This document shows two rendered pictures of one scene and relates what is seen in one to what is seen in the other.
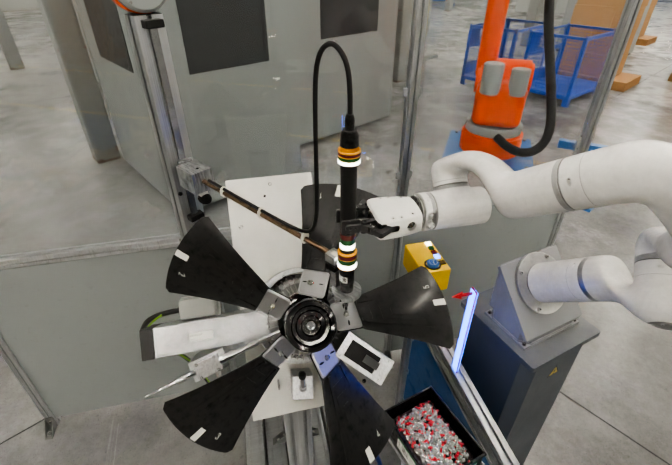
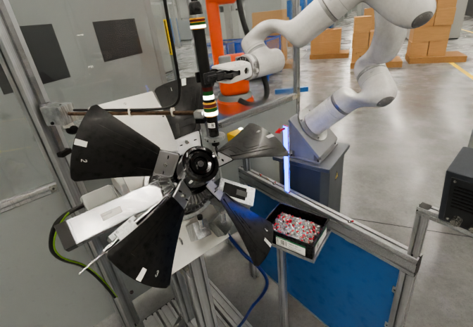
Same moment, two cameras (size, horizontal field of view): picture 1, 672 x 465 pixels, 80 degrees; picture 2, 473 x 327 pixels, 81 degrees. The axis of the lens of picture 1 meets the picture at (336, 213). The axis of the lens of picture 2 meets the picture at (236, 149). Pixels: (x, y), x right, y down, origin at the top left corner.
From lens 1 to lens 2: 41 cm
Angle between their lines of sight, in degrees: 21
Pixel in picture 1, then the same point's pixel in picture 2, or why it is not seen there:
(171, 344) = (87, 227)
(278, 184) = (131, 103)
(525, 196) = (307, 22)
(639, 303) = (369, 94)
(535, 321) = (318, 145)
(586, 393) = (346, 210)
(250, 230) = not seen: hidden behind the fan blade
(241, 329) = (143, 199)
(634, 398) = (368, 202)
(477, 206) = (276, 55)
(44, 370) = not seen: outside the picture
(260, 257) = not seen: hidden behind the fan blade
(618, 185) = not seen: outside the picture
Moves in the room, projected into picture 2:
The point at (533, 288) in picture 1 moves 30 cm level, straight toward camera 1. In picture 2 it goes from (311, 126) to (319, 155)
